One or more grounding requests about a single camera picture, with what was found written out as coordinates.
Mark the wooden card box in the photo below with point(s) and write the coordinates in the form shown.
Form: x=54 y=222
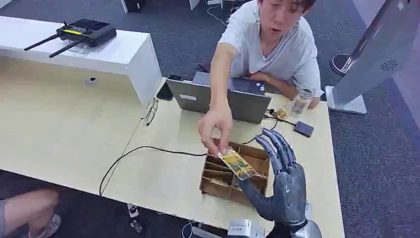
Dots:
x=257 y=162

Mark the black-rimmed glasses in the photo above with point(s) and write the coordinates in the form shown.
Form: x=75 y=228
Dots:
x=151 y=111

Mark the white desk shelf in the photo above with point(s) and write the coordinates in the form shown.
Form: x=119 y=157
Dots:
x=115 y=52

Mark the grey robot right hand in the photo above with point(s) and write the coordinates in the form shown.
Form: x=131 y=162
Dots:
x=288 y=190

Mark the black controller with antennas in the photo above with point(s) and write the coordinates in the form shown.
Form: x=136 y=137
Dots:
x=88 y=31

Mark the round black base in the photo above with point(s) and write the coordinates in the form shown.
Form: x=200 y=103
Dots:
x=338 y=62

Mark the black phone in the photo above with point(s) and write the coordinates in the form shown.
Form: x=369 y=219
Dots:
x=164 y=93

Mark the grey shoe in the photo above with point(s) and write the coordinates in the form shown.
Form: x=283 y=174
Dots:
x=52 y=225

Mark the grey laptop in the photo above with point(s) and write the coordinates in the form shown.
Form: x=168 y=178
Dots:
x=244 y=105

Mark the person's right hand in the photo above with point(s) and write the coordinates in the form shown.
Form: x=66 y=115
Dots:
x=215 y=126

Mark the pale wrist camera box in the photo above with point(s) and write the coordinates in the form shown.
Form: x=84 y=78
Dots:
x=244 y=229

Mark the clear glass jar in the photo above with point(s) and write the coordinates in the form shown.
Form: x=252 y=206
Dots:
x=301 y=102

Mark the small black hub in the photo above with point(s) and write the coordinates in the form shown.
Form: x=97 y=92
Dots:
x=304 y=129

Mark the person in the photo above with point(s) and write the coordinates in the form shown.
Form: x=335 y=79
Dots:
x=279 y=49

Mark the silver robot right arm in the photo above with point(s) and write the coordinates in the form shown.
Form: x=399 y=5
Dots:
x=308 y=231

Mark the seated person's leg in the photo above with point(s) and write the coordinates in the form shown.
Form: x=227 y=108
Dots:
x=26 y=207

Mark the grey display stand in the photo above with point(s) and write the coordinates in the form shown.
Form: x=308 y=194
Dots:
x=377 y=52

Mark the small yellow card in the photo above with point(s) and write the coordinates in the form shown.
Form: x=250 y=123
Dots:
x=282 y=113

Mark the grey desk grommet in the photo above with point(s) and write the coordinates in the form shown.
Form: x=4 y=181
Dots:
x=91 y=81

